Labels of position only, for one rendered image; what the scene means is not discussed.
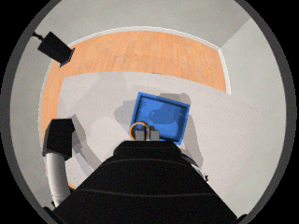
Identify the bronze bushing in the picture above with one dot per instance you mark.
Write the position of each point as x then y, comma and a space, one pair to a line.
132, 129

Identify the blue plastic crate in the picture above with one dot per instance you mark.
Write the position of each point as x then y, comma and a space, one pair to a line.
166, 115

